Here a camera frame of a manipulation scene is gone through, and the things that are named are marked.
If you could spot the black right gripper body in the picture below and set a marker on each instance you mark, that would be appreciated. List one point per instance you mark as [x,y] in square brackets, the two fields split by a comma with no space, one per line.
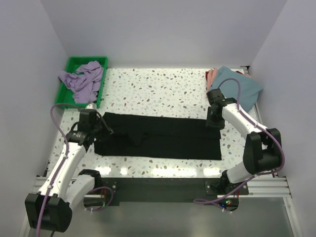
[214,121]

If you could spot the black t shirt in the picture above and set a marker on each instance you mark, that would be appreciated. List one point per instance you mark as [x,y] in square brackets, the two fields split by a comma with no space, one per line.
[158,137]

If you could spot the crumpled purple t shirt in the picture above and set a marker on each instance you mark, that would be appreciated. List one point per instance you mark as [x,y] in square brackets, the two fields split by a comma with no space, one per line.
[84,83]

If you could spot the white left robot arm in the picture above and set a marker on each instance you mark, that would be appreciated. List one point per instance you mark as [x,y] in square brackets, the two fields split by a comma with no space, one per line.
[51,207]

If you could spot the folded pink t shirt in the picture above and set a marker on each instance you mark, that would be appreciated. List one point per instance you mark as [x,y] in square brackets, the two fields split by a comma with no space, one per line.
[211,75]

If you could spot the green plastic bin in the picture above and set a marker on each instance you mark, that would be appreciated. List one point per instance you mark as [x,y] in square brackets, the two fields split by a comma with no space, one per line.
[65,95]

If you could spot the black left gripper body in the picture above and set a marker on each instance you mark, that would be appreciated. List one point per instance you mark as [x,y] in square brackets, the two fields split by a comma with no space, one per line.
[100,127]

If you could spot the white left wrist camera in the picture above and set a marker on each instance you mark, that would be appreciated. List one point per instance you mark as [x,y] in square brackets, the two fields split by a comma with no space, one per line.
[92,106]

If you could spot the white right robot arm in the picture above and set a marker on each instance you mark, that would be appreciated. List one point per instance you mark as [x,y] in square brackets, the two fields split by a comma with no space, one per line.
[262,150]

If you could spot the folded blue t shirt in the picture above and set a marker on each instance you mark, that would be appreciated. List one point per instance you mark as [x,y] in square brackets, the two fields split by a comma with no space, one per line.
[249,88]

